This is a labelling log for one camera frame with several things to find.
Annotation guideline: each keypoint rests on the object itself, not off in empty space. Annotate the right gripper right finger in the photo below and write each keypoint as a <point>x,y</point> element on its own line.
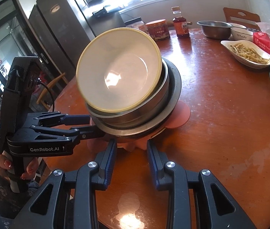
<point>215,206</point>

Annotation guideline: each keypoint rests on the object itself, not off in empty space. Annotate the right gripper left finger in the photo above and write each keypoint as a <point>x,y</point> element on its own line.
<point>68,200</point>

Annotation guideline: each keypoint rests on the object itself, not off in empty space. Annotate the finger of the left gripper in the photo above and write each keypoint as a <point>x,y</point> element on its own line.
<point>56,119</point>
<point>73,134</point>

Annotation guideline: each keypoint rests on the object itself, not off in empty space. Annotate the yellow white bowl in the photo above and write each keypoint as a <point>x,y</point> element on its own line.
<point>118,70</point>

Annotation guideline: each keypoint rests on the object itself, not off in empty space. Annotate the large steel bowl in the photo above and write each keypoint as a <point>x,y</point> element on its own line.
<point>142,113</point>

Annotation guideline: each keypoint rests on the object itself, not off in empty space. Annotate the orange plastic plate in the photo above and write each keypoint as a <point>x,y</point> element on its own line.
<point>179,116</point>

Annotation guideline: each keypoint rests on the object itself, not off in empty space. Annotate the steel pan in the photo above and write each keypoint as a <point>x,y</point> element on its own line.
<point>175,87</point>

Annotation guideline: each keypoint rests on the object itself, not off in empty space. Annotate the person left hand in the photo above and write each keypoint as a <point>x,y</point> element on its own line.
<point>7,165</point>

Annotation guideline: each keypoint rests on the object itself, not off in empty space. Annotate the wooden chair left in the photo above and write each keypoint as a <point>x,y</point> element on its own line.
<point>47,89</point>

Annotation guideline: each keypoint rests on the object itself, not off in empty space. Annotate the wooden chair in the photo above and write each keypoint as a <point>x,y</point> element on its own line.
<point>47,89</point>
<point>243,17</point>

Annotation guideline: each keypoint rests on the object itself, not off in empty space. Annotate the glass sliding door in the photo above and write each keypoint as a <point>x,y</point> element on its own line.
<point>3,52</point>

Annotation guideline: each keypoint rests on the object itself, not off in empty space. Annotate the grey refrigerator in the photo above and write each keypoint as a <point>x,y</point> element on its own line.
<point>66,27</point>

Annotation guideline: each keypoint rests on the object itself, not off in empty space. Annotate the clear jar black lid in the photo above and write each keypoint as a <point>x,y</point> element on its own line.
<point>138,24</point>

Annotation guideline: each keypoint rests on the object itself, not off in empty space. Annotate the red jar orange lid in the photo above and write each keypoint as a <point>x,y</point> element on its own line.
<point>158,30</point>

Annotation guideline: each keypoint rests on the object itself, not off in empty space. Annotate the sauce bottle red label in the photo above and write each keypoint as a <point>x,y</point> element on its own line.
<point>180,23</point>

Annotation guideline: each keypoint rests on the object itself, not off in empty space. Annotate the white dish with food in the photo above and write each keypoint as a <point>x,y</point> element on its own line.
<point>247,53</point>

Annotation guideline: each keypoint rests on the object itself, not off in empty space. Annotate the small steel bowl far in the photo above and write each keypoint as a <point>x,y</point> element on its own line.
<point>215,29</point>

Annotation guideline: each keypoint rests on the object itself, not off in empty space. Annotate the red tissue pack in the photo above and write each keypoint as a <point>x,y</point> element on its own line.
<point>262,40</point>

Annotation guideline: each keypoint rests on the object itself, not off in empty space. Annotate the white ceramic bowl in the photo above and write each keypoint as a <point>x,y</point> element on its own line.
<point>240,32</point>

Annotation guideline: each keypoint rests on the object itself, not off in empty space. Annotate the wooden chair far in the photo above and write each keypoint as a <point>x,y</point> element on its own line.
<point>243,17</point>

